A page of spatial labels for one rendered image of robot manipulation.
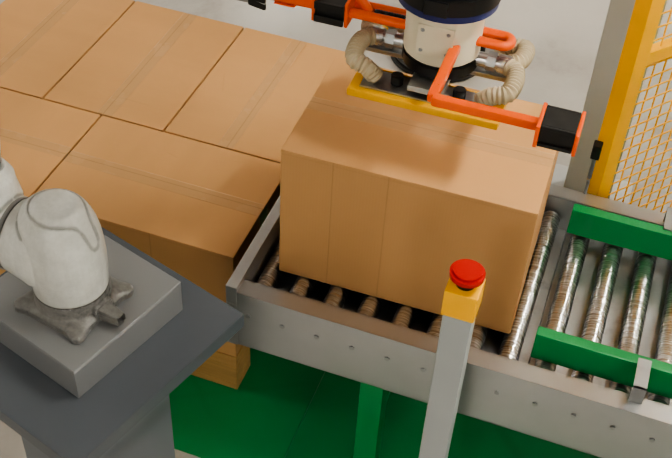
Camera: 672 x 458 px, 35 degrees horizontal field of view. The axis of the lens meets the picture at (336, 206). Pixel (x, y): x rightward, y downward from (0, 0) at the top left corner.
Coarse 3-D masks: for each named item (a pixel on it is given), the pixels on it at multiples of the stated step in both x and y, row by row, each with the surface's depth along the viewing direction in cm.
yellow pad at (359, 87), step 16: (352, 80) 237; (384, 80) 237; (400, 80) 234; (368, 96) 234; (384, 96) 233; (400, 96) 233; (416, 96) 233; (464, 96) 231; (432, 112) 231; (448, 112) 230; (496, 128) 229
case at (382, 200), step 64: (320, 128) 253; (384, 128) 254; (448, 128) 255; (512, 128) 256; (320, 192) 251; (384, 192) 244; (448, 192) 238; (512, 192) 239; (320, 256) 265; (384, 256) 258; (448, 256) 251; (512, 256) 244; (512, 320) 258
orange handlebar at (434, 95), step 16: (288, 0) 239; (304, 0) 238; (352, 16) 236; (368, 16) 235; (384, 16) 234; (496, 32) 232; (496, 48) 229; (512, 48) 230; (448, 64) 222; (432, 96) 214; (448, 96) 214; (464, 112) 213; (480, 112) 212; (496, 112) 211; (512, 112) 211; (528, 128) 210
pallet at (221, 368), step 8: (216, 352) 305; (240, 352) 306; (248, 352) 314; (208, 360) 309; (216, 360) 307; (224, 360) 306; (232, 360) 305; (240, 360) 308; (248, 360) 316; (200, 368) 313; (208, 368) 311; (216, 368) 310; (224, 368) 309; (232, 368) 307; (240, 368) 310; (248, 368) 319; (200, 376) 315; (208, 376) 314; (216, 376) 312; (224, 376) 311; (232, 376) 310; (240, 376) 313; (224, 384) 314; (232, 384) 312
